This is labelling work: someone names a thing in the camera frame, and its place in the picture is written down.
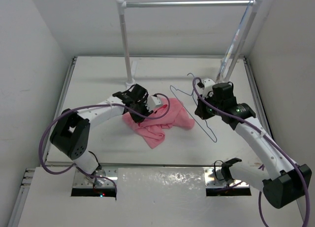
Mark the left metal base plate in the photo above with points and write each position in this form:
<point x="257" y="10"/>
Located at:
<point x="105" y="180"/>

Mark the pink t shirt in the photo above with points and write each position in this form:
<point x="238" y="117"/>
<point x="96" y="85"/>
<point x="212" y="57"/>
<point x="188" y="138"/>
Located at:
<point x="152" y="131"/>

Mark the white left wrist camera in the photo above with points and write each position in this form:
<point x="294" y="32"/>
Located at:
<point x="153" y="102"/>

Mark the white front cover panel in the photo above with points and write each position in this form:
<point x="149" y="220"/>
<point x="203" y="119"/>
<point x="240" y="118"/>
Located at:
<point x="148" y="197"/>

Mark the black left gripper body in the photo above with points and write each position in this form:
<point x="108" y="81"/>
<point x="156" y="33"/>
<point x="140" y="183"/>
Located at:
<point x="141" y="107"/>

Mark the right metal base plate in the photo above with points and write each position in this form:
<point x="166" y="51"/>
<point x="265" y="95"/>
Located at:
<point x="214" y="179"/>

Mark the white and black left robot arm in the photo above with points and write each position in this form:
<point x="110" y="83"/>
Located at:
<point x="71" y="133"/>

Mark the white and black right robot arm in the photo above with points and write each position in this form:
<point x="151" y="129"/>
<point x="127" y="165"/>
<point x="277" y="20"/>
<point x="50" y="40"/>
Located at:
<point x="282" y="181"/>

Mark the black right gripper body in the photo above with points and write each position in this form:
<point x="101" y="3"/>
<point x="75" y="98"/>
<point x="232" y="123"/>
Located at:
<point x="206" y="111"/>

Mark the metal base plate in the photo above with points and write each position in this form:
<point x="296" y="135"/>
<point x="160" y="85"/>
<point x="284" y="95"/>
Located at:
<point x="214" y="179"/>
<point x="105" y="180"/>

